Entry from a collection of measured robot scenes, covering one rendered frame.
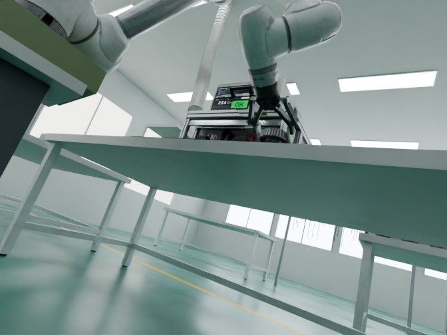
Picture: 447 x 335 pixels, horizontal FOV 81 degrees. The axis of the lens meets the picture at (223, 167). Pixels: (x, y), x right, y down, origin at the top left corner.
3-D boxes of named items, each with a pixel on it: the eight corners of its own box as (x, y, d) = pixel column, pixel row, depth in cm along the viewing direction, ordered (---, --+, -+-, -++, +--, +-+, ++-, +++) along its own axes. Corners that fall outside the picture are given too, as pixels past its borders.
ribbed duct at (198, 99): (195, 111, 254) (243, -23, 302) (164, 111, 277) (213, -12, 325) (211, 127, 279) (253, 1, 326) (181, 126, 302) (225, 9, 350)
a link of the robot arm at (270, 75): (270, 68, 75) (273, 88, 78) (281, 58, 81) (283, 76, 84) (242, 71, 80) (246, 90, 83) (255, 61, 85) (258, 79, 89)
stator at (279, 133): (283, 136, 87) (286, 126, 88) (253, 135, 93) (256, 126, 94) (293, 151, 96) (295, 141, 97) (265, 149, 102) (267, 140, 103)
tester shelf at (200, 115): (293, 115, 124) (295, 107, 126) (185, 117, 162) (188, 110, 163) (312, 153, 159) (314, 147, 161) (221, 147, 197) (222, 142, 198)
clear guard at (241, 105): (263, 95, 104) (267, 82, 106) (215, 98, 118) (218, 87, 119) (287, 133, 130) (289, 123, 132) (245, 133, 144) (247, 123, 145)
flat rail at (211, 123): (284, 125, 124) (285, 119, 125) (186, 124, 158) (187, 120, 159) (285, 126, 125) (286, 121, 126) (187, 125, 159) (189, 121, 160)
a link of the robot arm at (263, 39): (248, 74, 76) (293, 60, 75) (236, 14, 67) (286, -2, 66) (243, 65, 85) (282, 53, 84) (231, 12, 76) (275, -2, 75)
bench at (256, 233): (247, 280, 386) (259, 230, 406) (150, 244, 501) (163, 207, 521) (268, 282, 457) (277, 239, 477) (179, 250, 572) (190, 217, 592)
